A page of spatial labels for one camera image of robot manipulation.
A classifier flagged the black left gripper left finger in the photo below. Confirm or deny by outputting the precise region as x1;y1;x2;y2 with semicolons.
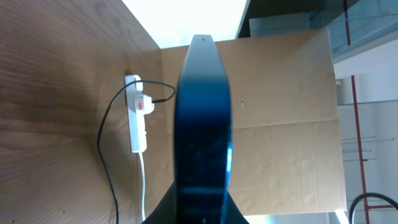
142;182;176;224

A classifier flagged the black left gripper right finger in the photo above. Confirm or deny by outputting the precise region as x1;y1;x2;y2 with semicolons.
225;192;249;224

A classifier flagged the blue smartphone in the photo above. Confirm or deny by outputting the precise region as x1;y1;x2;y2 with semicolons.
174;35;232;223

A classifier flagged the black USB charging cable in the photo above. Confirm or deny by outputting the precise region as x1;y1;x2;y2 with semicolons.
96;79;177;224

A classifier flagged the white USB charger adapter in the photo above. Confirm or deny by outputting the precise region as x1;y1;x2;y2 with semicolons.
134;95;155;115

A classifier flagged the brown cardboard panel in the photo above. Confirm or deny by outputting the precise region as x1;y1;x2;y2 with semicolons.
160;27;348;217

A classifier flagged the white power strip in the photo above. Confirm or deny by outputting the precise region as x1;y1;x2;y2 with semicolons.
125;75;147;153

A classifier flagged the white power strip cord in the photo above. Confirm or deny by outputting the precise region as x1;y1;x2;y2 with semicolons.
137;151;147;222

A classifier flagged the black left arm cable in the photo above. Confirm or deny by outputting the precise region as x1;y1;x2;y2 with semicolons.
348;192;398;224

